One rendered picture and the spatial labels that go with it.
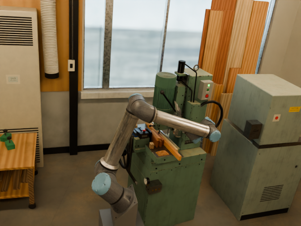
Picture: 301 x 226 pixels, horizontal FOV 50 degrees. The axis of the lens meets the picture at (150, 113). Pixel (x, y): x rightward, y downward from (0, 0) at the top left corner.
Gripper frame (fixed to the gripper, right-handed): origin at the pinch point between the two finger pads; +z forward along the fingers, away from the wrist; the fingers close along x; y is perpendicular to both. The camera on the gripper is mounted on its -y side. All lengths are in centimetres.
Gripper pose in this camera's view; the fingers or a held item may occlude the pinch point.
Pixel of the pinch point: (167, 107)
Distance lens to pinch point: 253.6
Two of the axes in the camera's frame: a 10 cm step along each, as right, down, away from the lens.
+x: -7.4, 6.7, -0.6
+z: -6.6, -7.2, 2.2
